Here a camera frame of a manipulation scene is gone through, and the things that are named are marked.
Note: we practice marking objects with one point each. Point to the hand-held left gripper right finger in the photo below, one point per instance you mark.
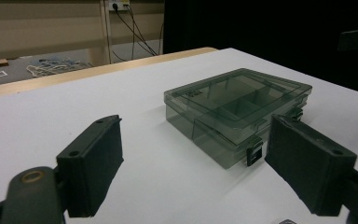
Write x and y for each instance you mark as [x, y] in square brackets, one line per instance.
[307, 161]

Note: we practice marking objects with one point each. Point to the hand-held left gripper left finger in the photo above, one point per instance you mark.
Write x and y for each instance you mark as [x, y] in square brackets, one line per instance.
[90, 161]

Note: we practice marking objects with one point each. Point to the grey transparent compartment box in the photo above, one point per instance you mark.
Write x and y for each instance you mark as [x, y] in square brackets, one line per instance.
[230, 93]

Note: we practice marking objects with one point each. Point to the beige wooden shelf leg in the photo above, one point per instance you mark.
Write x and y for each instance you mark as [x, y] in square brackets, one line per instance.
[101, 37]

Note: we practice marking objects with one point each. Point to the dark stand bar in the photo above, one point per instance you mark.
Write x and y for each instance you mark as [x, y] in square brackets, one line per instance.
[357, 39]

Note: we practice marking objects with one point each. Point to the small wooden block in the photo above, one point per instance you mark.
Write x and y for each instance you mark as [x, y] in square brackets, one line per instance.
[1, 62]

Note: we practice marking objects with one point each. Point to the black curtain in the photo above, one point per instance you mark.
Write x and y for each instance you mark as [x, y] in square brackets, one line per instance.
[261, 25]

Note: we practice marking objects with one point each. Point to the white wall socket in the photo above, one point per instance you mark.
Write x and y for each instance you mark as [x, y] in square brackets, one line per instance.
[119, 4]

